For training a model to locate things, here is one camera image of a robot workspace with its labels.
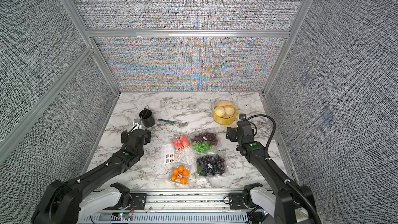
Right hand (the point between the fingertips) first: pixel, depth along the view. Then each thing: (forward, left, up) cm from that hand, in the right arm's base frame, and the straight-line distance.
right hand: (237, 125), depth 85 cm
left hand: (-2, +53, 0) cm, 53 cm away
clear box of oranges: (-20, +31, -11) cm, 39 cm away
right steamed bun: (+16, +1, -7) cm, 17 cm away
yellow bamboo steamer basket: (+15, +4, -10) cm, 18 cm away
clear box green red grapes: (-6, +18, -8) cm, 21 cm away
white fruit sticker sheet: (-12, +39, -12) cm, 42 cm away
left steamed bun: (+15, +8, -7) cm, 18 cm away
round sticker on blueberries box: (-20, +16, -6) cm, 26 cm away
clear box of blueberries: (-17, +10, -8) cm, 22 cm away
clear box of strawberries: (-6, +32, -10) cm, 34 cm away
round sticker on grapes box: (-4, +18, -7) cm, 19 cm away
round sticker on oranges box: (-24, +31, -9) cm, 40 cm away
